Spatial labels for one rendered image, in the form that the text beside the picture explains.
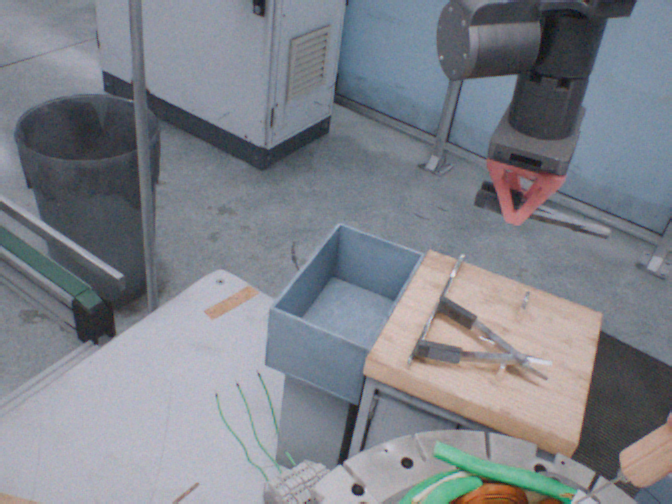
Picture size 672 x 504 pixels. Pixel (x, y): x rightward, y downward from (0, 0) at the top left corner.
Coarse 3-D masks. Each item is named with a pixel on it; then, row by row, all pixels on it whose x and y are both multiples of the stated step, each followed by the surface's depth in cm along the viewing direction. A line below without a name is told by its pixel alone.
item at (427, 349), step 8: (424, 344) 60; (432, 344) 60; (440, 344) 61; (416, 352) 61; (424, 352) 61; (432, 352) 61; (440, 352) 60; (448, 352) 60; (456, 352) 60; (440, 360) 61; (448, 360) 61; (456, 360) 61
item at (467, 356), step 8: (464, 352) 61; (472, 352) 61; (480, 352) 61; (488, 352) 61; (464, 360) 61; (472, 360) 61; (480, 360) 61; (488, 360) 61; (496, 360) 61; (504, 360) 61; (512, 360) 61
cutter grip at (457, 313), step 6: (444, 300) 65; (450, 300) 65; (438, 306) 66; (444, 306) 65; (450, 306) 65; (456, 306) 65; (444, 312) 66; (450, 312) 65; (456, 312) 65; (462, 312) 64; (468, 312) 64; (450, 318) 66; (456, 318) 65; (462, 318) 65; (468, 318) 64; (474, 318) 64; (462, 324) 65; (468, 324) 64
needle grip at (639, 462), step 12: (660, 432) 27; (636, 444) 28; (648, 444) 27; (660, 444) 27; (624, 456) 28; (636, 456) 28; (648, 456) 27; (660, 456) 27; (624, 468) 28; (636, 468) 28; (648, 468) 27; (660, 468) 27; (636, 480) 28; (648, 480) 27
